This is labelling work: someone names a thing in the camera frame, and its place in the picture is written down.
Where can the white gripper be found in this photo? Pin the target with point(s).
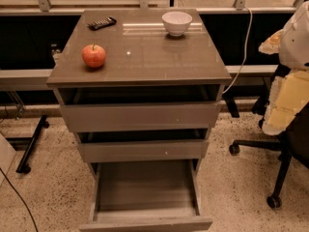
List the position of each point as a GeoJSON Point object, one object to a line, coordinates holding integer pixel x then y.
{"type": "Point", "coordinates": [295, 43]}

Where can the red apple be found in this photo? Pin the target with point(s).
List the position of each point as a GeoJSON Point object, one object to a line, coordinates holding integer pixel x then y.
{"type": "Point", "coordinates": [93, 55]}

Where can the grey middle drawer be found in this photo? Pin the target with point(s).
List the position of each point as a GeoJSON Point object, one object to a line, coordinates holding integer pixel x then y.
{"type": "Point", "coordinates": [139, 145]}

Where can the grey drawer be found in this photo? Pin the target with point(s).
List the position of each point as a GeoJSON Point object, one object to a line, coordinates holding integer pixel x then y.
{"type": "Point", "coordinates": [139, 108]}
{"type": "Point", "coordinates": [139, 145]}
{"type": "Point", "coordinates": [146, 196]}

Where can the grey drawer cabinet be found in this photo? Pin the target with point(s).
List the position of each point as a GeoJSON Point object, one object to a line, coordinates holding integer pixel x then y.
{"type": "Point", "coordinates": [139, 52]}

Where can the grey top drawer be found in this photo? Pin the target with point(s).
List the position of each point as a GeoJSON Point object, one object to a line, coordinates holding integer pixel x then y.
{"type": "Point", "coordinates": [139, 108]}

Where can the grey bottom drawer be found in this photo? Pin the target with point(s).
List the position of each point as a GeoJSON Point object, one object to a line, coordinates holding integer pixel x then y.
{"type": "Point", "coordinates": [146, 196]}

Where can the white ceramic bowl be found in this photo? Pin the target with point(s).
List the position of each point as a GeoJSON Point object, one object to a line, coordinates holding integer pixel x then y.
{"type": "Point", "coordinates": [176, 23]}

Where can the black remote control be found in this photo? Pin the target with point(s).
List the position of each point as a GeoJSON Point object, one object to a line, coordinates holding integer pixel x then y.
{"type": "Point", "coordinates": [109, 21]}

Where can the metal window railing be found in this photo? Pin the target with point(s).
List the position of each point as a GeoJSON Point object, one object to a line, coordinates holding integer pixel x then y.
{"type": "Point", "coordinates": [141, 0]}

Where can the black table leg with wheels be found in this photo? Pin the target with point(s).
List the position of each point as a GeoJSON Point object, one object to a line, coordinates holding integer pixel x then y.
{"type": "Point", "coordinates": [23, 167]}

